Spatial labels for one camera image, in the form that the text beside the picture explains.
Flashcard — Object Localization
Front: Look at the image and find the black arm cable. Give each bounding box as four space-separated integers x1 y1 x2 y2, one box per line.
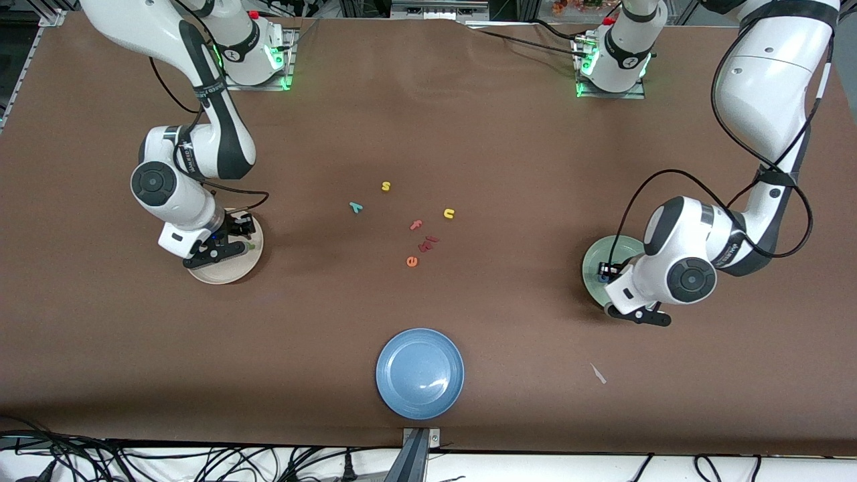
611 17 838 265
147 0 270 215

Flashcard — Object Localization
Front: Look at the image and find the looped black cable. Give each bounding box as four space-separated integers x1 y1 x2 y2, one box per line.
693 454 724 482

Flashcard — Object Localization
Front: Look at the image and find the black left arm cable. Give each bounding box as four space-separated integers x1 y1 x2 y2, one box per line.
611 17 838 265

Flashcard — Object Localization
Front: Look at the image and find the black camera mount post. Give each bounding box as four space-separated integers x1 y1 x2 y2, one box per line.
385 427 443 482

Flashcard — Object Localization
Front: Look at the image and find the grey device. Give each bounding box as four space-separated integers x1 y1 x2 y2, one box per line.
390 0 491 19

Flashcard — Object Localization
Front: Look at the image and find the blue plate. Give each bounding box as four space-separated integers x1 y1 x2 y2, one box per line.
376 327 465 420

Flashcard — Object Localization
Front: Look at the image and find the brown table cover sheet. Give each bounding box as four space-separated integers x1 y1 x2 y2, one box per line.
0 12 857 457

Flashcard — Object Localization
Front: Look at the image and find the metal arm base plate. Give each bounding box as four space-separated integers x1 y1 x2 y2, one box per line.
223 27 299 92
574 79 649 100

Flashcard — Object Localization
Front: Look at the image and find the pale green plate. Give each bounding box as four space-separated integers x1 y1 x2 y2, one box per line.
582 235 649 309

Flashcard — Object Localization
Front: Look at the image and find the aluminium frame rail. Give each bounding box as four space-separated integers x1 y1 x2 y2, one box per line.
0 27 44 131

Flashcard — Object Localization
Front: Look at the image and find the beige plate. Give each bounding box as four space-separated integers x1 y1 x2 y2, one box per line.
186 209 264 285

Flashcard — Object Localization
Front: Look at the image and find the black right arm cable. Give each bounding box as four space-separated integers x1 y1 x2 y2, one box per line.
147 0 270 215

